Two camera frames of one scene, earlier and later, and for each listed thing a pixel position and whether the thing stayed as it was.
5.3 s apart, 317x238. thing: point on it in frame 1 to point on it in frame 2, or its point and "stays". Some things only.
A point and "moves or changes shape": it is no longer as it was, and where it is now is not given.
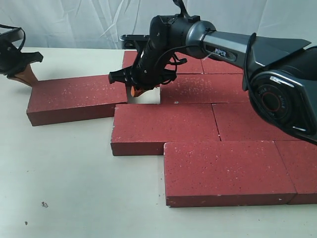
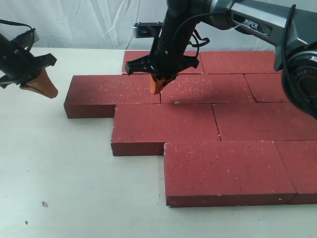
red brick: x=63 y=100 moves or changes shape
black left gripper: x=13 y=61 to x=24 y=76
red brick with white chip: x=205 y=88 stays
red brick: x=192 y=65 stays
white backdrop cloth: x=102 y=23 stays
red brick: x=142 y=129 stays
